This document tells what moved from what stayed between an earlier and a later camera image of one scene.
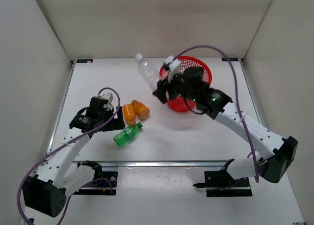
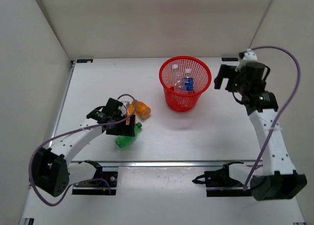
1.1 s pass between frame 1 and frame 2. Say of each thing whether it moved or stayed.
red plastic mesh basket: stayed
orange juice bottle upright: stayed
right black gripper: moved
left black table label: stayed
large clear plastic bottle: moved
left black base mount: stayed
